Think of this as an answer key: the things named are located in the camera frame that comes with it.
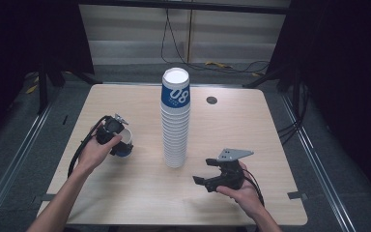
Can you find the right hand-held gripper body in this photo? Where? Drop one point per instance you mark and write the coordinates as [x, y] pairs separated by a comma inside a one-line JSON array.
[[230, 175]]

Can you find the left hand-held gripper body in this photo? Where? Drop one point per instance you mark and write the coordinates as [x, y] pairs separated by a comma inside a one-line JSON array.
[[109, 129]]

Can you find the blue white paper cup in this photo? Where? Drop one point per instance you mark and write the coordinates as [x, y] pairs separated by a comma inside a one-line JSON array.
[[128, 138]]

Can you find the stack of white paper cups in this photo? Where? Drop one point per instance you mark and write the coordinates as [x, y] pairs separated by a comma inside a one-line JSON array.
[[175, 135]]

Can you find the person's right hand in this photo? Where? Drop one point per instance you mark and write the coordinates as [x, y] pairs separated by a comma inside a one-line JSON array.
[[246, 196]]

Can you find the person's left hand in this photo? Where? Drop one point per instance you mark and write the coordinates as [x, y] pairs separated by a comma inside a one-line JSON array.
[[91, 154]]

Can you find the grey tape piece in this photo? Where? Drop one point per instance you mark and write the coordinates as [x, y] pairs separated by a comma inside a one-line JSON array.
[[297, 195]]

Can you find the black stand legs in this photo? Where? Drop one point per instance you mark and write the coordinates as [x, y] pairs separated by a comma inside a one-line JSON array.
[[42, 90], [270, 77]]

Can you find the yellow tape strip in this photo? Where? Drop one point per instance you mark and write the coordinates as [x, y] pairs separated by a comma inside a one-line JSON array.
[[219, 64], [31, 89]]

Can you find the black horizontal bar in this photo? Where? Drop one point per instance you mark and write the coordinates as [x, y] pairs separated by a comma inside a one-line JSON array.
[[186, 5]]

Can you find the metal floor rail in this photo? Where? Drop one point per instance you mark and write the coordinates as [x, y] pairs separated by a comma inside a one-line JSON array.
[[16, 158], [319, 161]]

